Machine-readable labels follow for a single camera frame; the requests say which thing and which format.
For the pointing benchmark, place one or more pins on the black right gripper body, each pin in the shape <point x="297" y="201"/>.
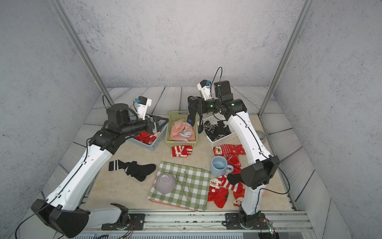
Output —
<point x="212" y="105"/>

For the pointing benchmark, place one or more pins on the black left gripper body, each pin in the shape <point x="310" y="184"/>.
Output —
<point x="135" y="127"/>

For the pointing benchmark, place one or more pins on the black blue sport sock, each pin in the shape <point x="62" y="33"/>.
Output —
<point x="211" y="130"/>

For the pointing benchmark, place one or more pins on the pink sock with teal leaves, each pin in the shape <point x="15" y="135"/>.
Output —
<point x="182" y="131"/>

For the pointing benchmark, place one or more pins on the black sock with white label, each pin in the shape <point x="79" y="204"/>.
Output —
<point x="195" y="107"/>

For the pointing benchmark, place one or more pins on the red bear Christmas sock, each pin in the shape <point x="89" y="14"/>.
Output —
<point x="147" y="138"/>

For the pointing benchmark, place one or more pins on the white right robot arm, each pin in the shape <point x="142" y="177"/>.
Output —
<point x="262" y="165"/>

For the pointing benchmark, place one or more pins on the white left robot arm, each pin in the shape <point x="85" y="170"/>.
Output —
<point x="61" y="209"/>

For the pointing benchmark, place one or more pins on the white plastic basket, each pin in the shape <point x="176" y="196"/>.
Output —
<point x="220" y="140"/>

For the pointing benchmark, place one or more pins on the light green plastic basket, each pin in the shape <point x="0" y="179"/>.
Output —
<point x="175" y="116"/>

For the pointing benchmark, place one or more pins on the light blue plastic basket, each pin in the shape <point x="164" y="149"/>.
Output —
<point x="155" y="143"/>

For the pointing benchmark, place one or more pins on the black sock with blue patch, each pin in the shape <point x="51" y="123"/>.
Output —
<point x="139" y="172"/>

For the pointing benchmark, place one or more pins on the red snowflake sock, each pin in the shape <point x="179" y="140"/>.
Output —
<point x="231" y="153"/>

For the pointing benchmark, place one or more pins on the lilac ceramic bowl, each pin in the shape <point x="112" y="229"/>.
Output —
<point x="165" y="183"/>

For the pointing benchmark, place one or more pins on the grey striped ceramic mug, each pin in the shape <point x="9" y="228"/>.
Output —
<point x="261" y="136"/>

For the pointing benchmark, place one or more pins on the light blue ceramic mug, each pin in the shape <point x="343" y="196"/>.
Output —
<point x="219" y="166"/>

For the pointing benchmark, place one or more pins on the green white checkered cloth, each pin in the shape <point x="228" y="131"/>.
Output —
<point x="191" y="187"/>

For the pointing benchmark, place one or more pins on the red white striped Santa sock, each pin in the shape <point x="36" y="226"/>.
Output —
<point x="218" y="183"/>

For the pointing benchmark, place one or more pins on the red Santa sock front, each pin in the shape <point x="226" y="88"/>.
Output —
<point x="238" y="198"/>

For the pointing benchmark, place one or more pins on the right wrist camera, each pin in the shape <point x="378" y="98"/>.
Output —
<point x="222" y="90"/>

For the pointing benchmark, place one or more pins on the metal base rail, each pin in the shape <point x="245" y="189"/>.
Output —
<point x="210" y="225"/>

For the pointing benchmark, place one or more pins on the right aluminium frame post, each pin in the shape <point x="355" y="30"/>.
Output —
<point x="303" y="16"/>

